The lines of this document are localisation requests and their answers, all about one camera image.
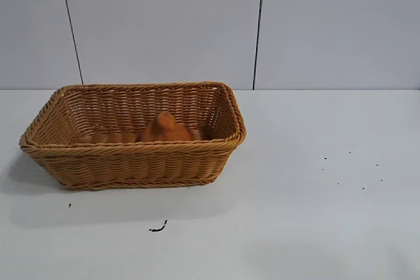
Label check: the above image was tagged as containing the curved black debris piece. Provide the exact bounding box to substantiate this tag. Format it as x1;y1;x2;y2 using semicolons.
148;220;169;232

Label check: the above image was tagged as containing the orange fruit with stem nub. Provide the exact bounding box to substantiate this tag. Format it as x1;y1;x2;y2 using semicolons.
140;110;193;144

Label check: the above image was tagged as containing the brown woven wicker basket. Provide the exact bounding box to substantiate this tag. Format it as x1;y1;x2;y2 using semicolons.
18;80;247;191

